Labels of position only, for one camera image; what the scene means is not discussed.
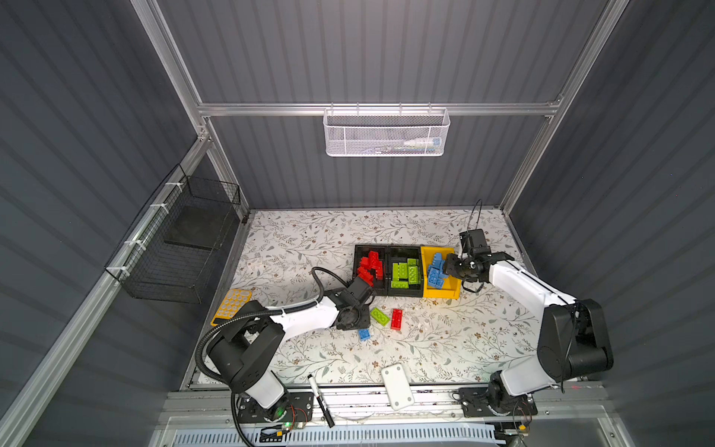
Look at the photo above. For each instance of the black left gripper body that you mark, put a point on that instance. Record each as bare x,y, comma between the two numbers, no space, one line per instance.
360,289

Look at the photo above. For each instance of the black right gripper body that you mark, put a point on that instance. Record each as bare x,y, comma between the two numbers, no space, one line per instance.
474,246

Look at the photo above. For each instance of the green lego row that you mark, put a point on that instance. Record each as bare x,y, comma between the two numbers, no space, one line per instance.
414,274
399,285
404,269
380,317

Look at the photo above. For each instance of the red lego row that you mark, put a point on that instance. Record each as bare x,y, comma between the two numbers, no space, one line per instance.
396,319
373,260
366,275

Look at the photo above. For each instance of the blue lego brick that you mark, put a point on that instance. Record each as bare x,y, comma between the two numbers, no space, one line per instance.
437,262
435,278

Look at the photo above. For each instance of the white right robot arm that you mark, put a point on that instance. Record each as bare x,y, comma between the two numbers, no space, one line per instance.
573,340

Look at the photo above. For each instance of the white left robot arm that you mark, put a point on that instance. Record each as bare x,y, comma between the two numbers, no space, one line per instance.
239,350

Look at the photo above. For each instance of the black bin left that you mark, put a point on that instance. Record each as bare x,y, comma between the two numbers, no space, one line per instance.
360,259

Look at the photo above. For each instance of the black bin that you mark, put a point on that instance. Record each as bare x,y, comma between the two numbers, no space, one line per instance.
398,254
360,259

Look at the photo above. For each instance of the yellow plastic bin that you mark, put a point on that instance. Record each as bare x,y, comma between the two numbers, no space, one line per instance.
451,287

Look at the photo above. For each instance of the black bin middle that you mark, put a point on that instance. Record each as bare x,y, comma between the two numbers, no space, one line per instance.
398,254

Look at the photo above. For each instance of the white plastic plate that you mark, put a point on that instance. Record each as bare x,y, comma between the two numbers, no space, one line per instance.
398,387

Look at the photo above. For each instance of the black marker pen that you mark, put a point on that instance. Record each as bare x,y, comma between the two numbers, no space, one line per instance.
321,402

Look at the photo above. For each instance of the yellow calculator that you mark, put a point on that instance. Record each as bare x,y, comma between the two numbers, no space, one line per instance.
233,301

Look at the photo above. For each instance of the white tube in basket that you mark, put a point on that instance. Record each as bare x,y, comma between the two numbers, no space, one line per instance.
425,143

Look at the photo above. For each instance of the white wire basket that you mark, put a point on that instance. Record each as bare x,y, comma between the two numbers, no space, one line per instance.
357,133

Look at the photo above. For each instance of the black wire basket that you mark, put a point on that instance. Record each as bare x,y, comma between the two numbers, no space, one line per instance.
185,235

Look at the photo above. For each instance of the aluminium rail base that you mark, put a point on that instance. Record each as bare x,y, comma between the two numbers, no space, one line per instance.
582,416

